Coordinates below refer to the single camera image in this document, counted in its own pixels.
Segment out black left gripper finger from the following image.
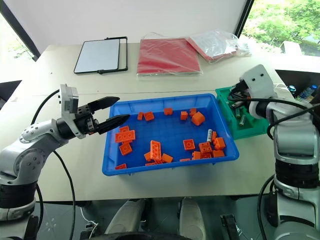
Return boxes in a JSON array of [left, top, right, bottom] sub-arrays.
[[87, 96, 121, 112], [95, 114, 131, 136]]

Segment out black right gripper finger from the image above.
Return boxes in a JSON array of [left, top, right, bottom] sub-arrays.
[[227, 91, 248, 104]]

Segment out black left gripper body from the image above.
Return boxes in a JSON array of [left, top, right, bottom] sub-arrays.
[[74, 103, 99, 136]]

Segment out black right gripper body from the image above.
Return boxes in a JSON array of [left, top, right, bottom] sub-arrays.
[[233, 79, 251, 99]]

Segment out green plastic bin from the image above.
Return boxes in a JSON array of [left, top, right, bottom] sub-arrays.
[[215, 85, 271, 141]]

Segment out black bin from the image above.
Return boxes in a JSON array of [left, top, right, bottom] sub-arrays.
[[274, 69, 320, 104]]

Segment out blue plastic bin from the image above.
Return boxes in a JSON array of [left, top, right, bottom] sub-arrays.
[[101, 93, 240, 177]]

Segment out long orange studded brick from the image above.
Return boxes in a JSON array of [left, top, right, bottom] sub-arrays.
[[114, 129, 137, 144], [149, 140, 163, 162]]

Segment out large orange sloped block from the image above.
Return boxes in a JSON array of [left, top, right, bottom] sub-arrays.
[[191, 111, 207, 127]]

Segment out clear plastic bag with papers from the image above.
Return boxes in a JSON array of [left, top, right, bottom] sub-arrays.
[[189, 30, 252, 65]]

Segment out white box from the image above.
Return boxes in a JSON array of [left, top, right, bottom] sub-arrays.
[[279, 40, 305, 55]]

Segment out clear bottle blue cap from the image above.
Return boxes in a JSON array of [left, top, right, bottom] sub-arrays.
[[298, 84, 319, 100]]

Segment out red folder in plastic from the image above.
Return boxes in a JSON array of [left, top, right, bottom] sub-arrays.
[[135, 36, 204, 78]]

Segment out white robot leg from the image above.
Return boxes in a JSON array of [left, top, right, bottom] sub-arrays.
[[179, 196, 207, 240], [104, 198, 151, 236]]

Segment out black foot block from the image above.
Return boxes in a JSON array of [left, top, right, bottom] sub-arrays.
[[219, 213, 239, 240]]

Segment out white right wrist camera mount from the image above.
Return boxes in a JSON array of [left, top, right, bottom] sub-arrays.
[[239, 64, 276, 121]]

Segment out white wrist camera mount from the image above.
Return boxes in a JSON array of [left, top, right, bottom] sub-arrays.
[[58, 83, 85, 140], [239, 64, 276, 121]]

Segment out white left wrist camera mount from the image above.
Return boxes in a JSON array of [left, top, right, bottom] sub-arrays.
[[58, 83, 85, 140]]

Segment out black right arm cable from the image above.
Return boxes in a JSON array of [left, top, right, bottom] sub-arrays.
[[246, 97, 320, 240]]

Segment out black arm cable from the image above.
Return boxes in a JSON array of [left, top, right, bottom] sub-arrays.
[[31, 89, 76, 240], [246, 97, 320, 240]]

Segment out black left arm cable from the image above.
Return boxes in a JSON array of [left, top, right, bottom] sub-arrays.
[[31, 89, 76, 240]]

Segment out white board black frame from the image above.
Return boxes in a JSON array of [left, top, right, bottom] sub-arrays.
[[73, 37, 121, 75]]

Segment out empty black frame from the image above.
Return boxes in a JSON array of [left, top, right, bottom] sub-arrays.
[[97, 36, 129, 76]]

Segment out black window frame bar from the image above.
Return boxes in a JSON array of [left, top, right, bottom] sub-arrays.
[[1, 0, 41, 62], [234, 0, 255, 39]]

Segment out thin white cable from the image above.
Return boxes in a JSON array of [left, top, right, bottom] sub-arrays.
[[79, 206, 99, 227]]

